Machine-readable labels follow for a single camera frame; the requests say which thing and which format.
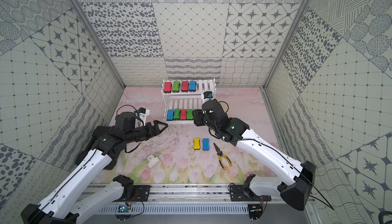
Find yellow eraser top shelf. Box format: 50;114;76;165
193;138;201;150

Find blue eraser top shelf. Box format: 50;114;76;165
188;81;197;92
202;138;210;151

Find blue eraser shelf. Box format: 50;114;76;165
202;138;210;151
166;110;174;121
188;81;197;92

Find red eraser top shelf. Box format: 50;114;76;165
163;82;172;94
181;81;189;92

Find red eraser shelf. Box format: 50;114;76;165
180;109;187;120
163;82;172;94
181;81;189;92

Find green eraser top shelf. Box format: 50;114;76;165
171;81;181;93

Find green eraser shelf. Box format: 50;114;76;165
171;81;181;93
186;109;194;120
173;109;181;120

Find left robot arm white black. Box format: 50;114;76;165
21;110;168;224

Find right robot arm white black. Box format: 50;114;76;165
193;99;315;211

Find blue eraser lower shelf far-left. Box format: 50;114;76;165
166;110;174;121

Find red eraser lower shelf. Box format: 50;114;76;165
180;109;187;120

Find white wooden slatted shelf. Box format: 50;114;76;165
161;78;216;129

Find white plastic pipe fitting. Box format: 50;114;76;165
148;155;160;169

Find green circuit board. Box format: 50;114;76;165
118;205;130;213

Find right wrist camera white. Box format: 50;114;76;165
203;91;213;100

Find yellow handled pliers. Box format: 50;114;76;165
213;143;232;170

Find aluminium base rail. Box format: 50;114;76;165
80;183;316;205

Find white vented cable duct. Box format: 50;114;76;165
97;203;248;215

